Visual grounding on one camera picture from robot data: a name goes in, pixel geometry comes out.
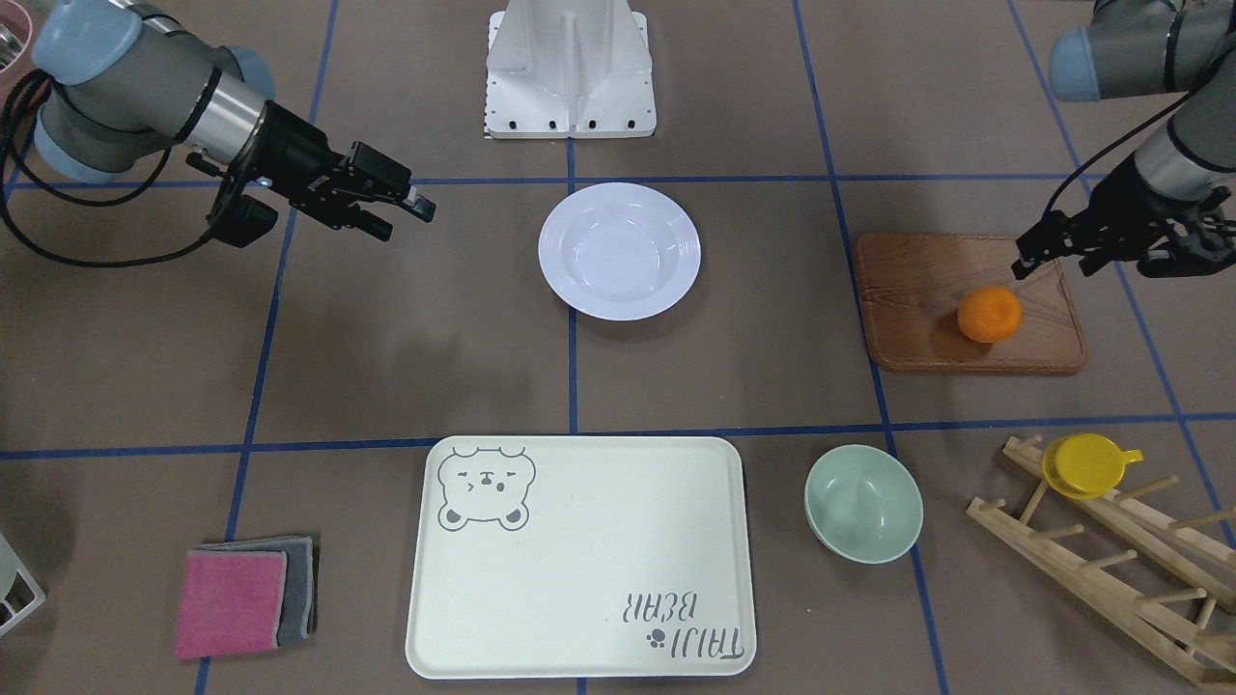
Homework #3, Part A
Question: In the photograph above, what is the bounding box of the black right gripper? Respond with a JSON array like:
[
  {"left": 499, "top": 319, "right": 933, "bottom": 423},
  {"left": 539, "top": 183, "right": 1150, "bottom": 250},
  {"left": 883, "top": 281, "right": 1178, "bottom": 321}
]
[{"left": 247, "top": 101, "right": 436, "bottom": 242}]

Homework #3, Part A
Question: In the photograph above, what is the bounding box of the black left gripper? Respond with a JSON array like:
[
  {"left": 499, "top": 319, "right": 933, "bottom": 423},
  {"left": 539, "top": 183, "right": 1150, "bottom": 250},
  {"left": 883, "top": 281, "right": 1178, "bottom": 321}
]
[{"left": 1011, "top": 160, "right": 1174, "bottom": 281}]

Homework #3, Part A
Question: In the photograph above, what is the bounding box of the orange fruit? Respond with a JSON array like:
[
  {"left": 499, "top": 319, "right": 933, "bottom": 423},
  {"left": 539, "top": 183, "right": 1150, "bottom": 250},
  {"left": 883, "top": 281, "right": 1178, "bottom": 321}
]
[{"left": 955, "top": 286, "right": 1023, "bottom": 345}]

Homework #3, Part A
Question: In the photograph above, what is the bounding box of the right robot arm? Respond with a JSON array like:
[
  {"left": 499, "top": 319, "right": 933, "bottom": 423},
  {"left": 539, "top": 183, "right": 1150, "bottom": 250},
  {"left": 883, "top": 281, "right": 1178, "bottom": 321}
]
[{"left": 2, "top": 1, "right": 435, "bottom": 250}]

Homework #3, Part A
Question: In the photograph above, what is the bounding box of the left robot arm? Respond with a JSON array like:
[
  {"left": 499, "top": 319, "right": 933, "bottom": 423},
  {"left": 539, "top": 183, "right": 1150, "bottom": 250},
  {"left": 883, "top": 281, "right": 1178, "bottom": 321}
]
[{"left": 1011, "top": 1, "right": 1235, "bottom": 279}]

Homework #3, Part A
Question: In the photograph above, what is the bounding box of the cream bear tray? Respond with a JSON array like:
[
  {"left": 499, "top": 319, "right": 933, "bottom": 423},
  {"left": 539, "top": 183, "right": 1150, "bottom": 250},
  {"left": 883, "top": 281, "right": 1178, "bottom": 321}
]
[{"left": 405, "top": 435, "right": 758, "bottom": 681}]

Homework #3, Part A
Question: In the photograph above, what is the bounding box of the wooden cutting board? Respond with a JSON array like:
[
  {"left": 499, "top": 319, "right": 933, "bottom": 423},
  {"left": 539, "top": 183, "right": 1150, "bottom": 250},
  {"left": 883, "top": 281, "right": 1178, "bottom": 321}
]
[{"left": 853, "top": 232, "right": 1086, "bottom": 375}]

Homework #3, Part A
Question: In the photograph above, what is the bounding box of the yellow mug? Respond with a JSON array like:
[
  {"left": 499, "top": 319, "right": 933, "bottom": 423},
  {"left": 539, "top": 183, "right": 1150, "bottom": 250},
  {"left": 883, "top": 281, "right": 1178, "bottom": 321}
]
[{"left": 1041, "top": 432, "right": 1145, "bottom": 500}]

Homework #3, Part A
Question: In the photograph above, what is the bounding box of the white plate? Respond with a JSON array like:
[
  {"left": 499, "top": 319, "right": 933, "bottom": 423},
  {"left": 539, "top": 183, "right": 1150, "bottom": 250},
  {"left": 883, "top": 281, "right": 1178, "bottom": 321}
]
[{"left": 536, "top": 183, "right": 702, "bottom": 322}]

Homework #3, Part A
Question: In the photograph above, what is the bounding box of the green bowl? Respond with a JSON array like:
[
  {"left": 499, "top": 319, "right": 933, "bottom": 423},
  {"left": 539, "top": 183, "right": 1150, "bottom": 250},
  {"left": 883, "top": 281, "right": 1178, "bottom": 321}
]
[{"left": 803, "top": 444, "right": 925, "bottom": 565}]

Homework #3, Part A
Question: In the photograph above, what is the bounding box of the wooden mug rack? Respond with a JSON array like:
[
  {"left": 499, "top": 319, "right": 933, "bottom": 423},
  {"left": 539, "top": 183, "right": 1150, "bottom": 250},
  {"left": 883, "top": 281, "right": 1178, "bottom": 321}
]
[{"left": 967, "top": 437, "right": 1235, "bottom": 694}]

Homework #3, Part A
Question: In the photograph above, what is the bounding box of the pink bowl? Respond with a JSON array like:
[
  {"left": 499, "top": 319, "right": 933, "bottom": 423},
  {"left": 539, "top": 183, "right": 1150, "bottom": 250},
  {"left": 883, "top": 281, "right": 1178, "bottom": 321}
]
[{"left": 1, "top": 1, "right": 40, "bottom": 75}]

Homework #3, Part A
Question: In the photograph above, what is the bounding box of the pink sponge cloth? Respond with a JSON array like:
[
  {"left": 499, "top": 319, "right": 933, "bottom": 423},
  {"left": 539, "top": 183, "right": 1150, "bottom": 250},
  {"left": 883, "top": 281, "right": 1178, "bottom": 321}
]
[{"left": 174, "top": 550, "right": 288, "bottom": 660}]

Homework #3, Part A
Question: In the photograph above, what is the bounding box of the white cup rack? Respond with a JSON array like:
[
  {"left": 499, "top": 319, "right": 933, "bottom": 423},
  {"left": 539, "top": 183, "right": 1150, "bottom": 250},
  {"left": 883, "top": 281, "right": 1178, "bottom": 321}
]
[{"left": 1, "top": 534, "right": 47, "bottom": 637}]

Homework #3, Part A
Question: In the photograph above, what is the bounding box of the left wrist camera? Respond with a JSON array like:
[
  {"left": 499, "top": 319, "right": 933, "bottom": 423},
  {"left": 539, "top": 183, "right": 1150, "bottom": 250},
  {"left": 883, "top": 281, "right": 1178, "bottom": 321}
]
[{"left": 1136, "top": 185, "right": 1235, "bottom": 278}]

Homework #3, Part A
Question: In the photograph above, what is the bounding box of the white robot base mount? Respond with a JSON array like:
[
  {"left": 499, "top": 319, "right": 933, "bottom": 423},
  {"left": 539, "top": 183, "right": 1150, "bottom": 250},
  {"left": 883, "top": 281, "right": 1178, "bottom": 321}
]
[{"left": 483, "top": 1, "right": 658, "bottom": 140}]

